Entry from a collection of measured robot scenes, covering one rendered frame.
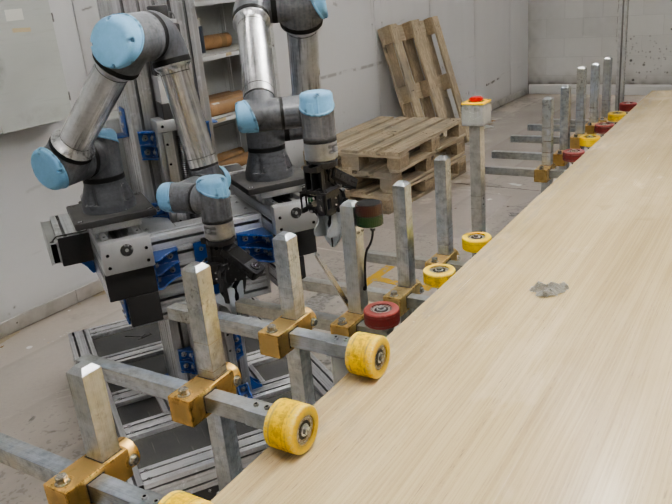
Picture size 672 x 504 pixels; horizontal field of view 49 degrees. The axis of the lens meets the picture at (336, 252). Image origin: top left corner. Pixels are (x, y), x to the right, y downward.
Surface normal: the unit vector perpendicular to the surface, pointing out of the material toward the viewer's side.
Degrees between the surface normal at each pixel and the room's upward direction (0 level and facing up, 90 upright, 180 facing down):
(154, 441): 0
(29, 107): 90
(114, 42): 85
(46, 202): 90
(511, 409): 0
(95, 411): 90
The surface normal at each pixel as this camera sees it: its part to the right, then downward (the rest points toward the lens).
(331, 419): -0.09, -0.93
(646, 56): -0.57, 0.33
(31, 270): 0.82, 0.14
